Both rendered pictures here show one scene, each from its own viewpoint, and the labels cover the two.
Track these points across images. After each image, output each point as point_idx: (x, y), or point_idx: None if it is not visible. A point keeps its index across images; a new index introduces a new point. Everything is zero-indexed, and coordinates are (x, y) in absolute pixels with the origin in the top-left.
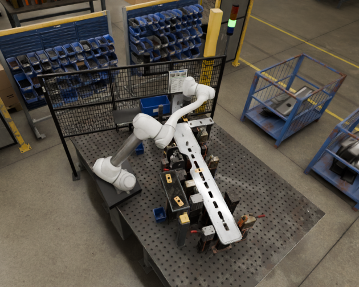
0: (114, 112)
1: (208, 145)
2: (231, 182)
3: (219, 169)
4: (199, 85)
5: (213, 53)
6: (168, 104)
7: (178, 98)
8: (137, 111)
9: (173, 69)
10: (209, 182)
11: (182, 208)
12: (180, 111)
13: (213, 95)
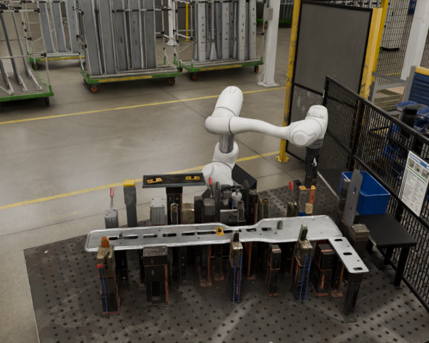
0: (343, 169)
1: (327, 314)
2: (221, 327)
3: (256, 316)
4: (310, 119)
5: None
6: (361, 194)
7: (357, 180)
8: None
9: (421, 156)
10: (192, 237)
11: (142, 181)
12: (258, 121)
13: (293, 137)
